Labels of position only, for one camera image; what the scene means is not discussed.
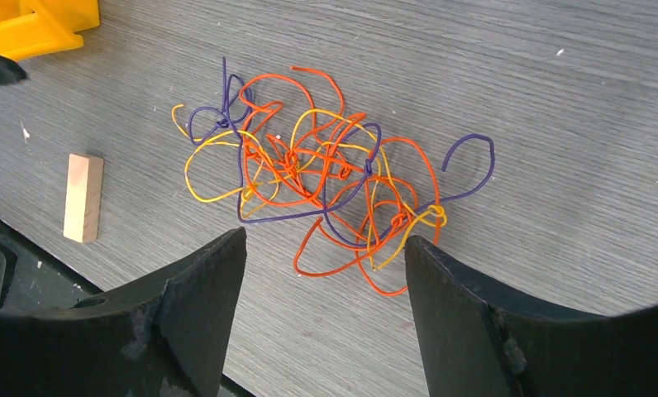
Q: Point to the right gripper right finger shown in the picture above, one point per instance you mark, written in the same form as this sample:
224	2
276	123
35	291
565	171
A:
481	337

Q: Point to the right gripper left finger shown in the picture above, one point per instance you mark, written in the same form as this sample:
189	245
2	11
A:
164	334

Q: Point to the orange plastic bin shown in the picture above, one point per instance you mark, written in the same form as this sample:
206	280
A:
30	28

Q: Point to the small wooden block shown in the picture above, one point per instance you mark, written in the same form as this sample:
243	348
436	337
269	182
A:
83	197

